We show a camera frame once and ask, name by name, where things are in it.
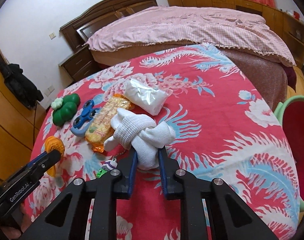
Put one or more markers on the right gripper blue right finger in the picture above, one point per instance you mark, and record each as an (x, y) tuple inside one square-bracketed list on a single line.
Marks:
[(161, 156)]

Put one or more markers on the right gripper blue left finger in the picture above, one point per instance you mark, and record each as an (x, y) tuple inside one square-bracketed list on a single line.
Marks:
[(132, 172)]

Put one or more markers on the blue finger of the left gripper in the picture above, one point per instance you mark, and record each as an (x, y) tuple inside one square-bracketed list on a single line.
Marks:
[(38, 158)]

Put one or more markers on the yellow orange knitted item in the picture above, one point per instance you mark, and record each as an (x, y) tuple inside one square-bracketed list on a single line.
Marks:
[(53, 143)]

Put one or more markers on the knotted white sock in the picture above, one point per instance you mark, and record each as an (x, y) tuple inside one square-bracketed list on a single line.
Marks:
[(141, 132)]

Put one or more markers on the yellow snack packet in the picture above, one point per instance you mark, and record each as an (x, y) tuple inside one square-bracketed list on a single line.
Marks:
[(100, 129)]

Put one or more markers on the blue fidget spinner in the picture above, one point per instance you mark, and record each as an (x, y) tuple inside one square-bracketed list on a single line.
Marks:
[(82, 122)]

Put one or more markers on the green clover-shaped toy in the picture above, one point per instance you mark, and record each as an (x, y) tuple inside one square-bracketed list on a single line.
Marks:
[(64, 109)]

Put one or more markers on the white plastic tissue pack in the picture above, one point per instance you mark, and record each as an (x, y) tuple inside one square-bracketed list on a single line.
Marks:
[(149, 99)]

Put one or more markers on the red floral table cloth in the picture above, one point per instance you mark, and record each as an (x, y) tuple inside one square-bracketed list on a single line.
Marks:
[(223, 128)]

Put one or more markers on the black hanging jacket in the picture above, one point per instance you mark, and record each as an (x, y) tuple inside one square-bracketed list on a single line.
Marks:
[(20, 86)]

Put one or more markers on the dark wooden nightstand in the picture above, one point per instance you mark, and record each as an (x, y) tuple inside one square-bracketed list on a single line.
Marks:
[(80, 64)]

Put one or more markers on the dark wooden headboard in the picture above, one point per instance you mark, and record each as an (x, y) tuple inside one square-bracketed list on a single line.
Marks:
[(79, 30)]

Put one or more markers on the pink checked bedspread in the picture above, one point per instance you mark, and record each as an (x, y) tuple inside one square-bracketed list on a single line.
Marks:
[(221, 27)]

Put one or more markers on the red bin with green rim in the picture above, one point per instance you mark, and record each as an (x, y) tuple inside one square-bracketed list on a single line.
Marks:
[(290, 115)]

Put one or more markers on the dark purple blanket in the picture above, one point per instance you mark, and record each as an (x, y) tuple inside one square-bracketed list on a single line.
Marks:
[(291, 77)]

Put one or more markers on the long wooden low cabinet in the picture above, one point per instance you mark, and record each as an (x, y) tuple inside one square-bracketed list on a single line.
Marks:
[(274, 18)]

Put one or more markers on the wooden corner shelf unit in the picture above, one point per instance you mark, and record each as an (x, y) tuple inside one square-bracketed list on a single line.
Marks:
[(293, 36)]

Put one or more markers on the red cup on shelf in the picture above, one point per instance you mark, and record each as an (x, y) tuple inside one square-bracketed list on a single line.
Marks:
[(296, 15)]

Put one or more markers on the small keychain charm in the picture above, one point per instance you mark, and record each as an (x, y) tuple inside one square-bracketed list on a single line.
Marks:
[(114, 162)]

